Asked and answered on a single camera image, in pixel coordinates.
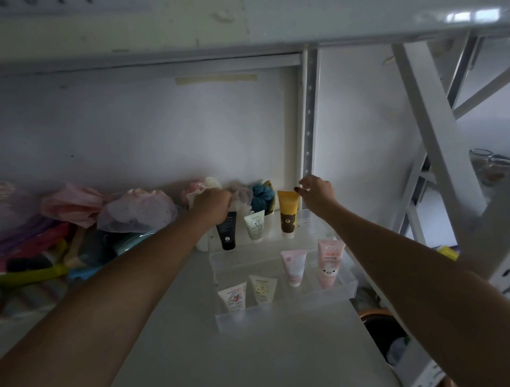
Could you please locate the person's left hand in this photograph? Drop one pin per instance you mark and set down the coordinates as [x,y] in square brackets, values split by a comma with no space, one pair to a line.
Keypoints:
[211,205]

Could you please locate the person's right hand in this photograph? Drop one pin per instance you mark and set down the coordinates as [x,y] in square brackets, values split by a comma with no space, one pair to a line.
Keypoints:
[322,196]

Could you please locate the person's right thumb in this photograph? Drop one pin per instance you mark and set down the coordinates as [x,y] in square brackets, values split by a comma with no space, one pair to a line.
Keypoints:
[301,191]

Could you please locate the person's left fingers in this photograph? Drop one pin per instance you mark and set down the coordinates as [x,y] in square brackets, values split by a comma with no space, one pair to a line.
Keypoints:
[225,203]

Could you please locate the black cream tube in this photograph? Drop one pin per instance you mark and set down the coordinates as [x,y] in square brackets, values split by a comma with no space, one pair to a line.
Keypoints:
[228,235]

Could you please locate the person's left forearm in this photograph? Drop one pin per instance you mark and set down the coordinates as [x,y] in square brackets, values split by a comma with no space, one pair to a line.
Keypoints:
[111,295]

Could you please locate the person's right forearm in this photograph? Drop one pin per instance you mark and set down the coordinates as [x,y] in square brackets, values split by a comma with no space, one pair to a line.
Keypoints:
[418,287]

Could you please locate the grey scrunchie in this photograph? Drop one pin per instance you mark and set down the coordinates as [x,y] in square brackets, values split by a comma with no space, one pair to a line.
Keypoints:
[241,197]

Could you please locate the white scrunchie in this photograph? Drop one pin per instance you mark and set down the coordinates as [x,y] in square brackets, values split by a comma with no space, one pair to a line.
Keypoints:
[212,183]

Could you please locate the yellow bear cream tube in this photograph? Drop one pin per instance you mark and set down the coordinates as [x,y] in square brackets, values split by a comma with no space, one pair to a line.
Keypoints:
[288,213]

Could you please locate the olive yellow scrunchie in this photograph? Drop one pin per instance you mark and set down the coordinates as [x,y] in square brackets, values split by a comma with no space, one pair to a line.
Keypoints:
[271,187]

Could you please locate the pink scrunchie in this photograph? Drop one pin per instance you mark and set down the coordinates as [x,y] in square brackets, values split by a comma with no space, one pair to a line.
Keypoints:
[191,193]

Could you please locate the blue scrunchie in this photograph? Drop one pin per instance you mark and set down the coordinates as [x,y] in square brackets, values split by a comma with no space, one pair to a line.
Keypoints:
[261,197]

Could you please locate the pale green cream tube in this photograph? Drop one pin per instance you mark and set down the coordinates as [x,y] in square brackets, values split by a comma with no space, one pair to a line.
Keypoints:
[255,226]

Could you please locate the white storage box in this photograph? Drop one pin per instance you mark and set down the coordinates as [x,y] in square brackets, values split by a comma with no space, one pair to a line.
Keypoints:
[202,242]

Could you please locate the clear acrylic tiered stand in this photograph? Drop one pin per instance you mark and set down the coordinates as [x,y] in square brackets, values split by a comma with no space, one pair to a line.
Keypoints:
[247,263]

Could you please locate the white pink cream tube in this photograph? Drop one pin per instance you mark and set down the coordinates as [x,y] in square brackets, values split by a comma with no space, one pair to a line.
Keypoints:
[294,267]

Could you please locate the pink pig cream tube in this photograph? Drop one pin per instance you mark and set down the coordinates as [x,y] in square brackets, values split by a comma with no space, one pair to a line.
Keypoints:
[330,263]

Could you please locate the lavender mesh bath pouf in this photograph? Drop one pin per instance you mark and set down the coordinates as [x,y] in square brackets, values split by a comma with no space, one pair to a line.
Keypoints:
[137,211]

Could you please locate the white red-print cream tube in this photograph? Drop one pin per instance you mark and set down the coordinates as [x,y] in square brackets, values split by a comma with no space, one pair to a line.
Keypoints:
[233,298]

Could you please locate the strip of beige tape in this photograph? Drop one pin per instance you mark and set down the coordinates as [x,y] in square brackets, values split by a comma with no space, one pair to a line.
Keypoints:
[215,79]

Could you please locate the white metal shelving rack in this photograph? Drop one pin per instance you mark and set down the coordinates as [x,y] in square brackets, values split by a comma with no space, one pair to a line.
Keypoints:
[434,119]

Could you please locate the pink mesh bath pouf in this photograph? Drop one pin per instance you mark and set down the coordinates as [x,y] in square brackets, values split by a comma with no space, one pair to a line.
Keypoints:
[73,204]

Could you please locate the small yellow packet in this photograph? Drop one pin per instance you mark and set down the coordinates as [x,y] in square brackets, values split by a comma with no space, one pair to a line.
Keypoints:
[448,252]

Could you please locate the dark round basket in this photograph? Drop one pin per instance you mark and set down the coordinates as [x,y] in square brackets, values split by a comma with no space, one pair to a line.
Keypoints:
[382,331]

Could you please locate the clear glass jar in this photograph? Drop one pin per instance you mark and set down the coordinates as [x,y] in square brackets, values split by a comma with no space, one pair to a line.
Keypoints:
[492,167]

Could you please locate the pile of colourful accessories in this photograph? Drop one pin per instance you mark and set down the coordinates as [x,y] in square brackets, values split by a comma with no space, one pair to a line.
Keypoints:
[36,255]

